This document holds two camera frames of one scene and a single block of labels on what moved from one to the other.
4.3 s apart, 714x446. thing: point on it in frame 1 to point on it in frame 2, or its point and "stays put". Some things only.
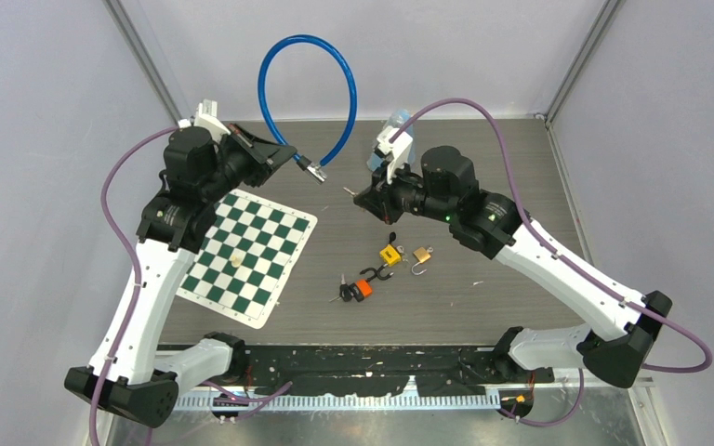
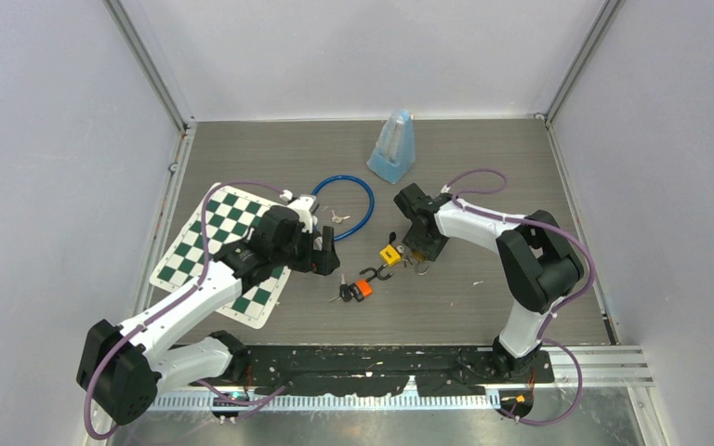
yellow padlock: (390, 255) stays put
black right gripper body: (399, 196) to (429, 244)
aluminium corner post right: (602, 19) stays put
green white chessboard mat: (242, 266) stays put
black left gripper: (265, 162) to (320, 262)
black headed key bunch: (345, 292) stays put
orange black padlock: (363, 288) stays put
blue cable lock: (318, 170) to (372, 207)
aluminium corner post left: (135, 42) stays put
